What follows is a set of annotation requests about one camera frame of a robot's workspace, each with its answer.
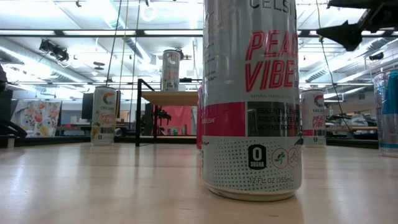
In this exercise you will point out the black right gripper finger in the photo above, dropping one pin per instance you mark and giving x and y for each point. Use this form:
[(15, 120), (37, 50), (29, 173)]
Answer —
[(345, 34), (367, 3)]

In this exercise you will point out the blue Red Bull can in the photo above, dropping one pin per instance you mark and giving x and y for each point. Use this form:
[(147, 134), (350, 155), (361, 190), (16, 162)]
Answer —
[(388, 118)]

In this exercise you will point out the red Fanta can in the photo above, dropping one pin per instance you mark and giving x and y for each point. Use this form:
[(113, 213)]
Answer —
[(199, 124)]

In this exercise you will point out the silver Celsius can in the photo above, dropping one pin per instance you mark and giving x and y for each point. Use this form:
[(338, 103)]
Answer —
[(171, 71)]

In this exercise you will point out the Celsius Tropical Vibe can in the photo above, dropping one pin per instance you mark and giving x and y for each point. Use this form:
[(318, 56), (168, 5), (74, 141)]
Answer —
[(103, 118)]

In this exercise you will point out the black background robot arm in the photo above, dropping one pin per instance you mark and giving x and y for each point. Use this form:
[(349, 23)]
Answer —
[(163, 116)]

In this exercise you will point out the wooden shelf black metal legs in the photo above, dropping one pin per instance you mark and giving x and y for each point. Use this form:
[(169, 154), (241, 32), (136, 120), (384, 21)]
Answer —
[(169, 98)]

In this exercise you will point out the black ceiling dome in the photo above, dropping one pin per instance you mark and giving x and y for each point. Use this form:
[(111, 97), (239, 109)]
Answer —
[(377, 56)]

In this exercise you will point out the cluttered wooden workbench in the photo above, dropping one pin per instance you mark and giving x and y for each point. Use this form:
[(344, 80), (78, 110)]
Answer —
[(351, 127)]

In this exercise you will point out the red cloth panel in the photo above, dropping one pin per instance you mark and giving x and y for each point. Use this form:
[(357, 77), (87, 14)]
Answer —
[(180, 118)]

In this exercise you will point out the black monitor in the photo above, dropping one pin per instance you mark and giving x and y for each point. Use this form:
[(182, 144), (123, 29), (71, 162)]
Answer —
[(87, 105)]

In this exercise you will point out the floral cloth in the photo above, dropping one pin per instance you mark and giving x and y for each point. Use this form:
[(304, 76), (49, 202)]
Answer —
[(37, 118)]

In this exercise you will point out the black overhead frame beam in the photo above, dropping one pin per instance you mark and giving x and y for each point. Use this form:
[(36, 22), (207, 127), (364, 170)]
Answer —
[(140, 33)]

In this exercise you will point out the black ceiling camera cluster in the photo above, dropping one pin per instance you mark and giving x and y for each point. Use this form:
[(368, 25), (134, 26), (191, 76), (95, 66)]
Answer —
[(59, 54)]

